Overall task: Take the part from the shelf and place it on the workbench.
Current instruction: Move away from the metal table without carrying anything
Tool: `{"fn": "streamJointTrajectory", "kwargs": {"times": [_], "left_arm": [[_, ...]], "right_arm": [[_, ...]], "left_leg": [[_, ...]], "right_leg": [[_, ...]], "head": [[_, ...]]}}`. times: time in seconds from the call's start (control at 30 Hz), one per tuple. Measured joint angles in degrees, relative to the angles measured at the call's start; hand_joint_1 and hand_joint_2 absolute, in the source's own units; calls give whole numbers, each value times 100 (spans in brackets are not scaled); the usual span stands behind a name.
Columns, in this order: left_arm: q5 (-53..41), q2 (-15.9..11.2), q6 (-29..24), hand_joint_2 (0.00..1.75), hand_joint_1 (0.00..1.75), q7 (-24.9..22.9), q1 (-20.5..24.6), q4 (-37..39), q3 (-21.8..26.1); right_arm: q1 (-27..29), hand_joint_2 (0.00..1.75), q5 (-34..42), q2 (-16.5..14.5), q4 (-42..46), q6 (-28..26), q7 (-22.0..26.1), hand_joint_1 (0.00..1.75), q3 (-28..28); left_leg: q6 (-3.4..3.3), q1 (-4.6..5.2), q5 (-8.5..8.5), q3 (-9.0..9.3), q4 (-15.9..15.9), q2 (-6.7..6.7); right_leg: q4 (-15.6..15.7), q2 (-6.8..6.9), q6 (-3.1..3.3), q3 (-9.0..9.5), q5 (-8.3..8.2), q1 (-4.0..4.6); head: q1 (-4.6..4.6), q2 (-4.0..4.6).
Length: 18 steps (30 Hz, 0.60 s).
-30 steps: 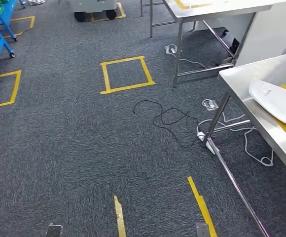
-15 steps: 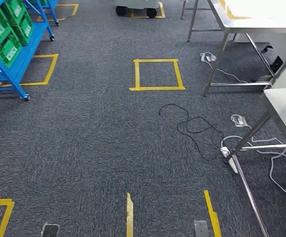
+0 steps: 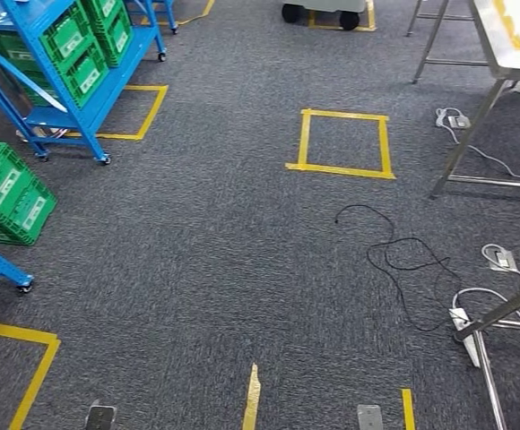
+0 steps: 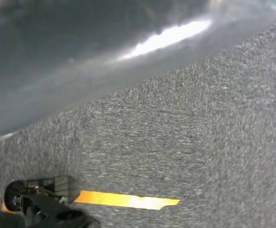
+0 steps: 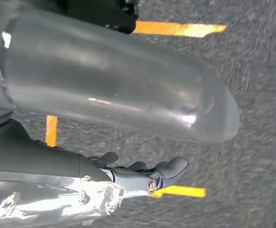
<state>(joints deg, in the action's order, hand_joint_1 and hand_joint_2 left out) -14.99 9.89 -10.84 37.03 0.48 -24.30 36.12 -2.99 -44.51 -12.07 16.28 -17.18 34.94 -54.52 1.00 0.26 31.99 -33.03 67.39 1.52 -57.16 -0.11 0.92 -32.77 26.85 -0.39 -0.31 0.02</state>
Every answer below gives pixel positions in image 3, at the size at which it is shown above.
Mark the white power strip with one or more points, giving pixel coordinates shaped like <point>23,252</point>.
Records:
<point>464,332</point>

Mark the chrome stanchion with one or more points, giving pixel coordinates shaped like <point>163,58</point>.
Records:
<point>40,133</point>

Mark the green plastic crate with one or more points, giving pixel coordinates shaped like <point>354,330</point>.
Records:
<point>116,38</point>
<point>17,53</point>
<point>65,38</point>
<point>8,190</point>
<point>85,74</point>

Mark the metal floor socket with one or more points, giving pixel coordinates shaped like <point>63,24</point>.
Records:
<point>502,260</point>
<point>459,121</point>

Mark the yellow floor tape marking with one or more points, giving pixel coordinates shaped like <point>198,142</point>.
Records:
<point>252,397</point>
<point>40,368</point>
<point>304,136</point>

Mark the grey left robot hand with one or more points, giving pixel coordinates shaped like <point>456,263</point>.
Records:
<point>101,418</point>

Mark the white cart with black wheels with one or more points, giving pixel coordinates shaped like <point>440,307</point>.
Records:
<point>323,5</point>

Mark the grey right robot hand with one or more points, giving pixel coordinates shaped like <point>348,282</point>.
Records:
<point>369,418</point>

